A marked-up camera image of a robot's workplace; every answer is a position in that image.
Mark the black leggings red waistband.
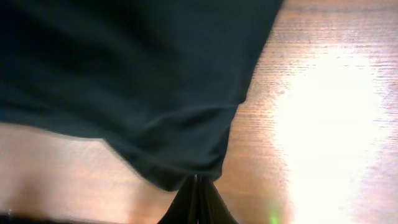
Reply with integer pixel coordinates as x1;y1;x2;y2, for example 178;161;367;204
1;0;282;191

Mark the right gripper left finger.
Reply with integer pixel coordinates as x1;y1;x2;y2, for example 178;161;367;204
159;175;198;224

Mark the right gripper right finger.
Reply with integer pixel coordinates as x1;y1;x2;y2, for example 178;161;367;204
197;177;238;224

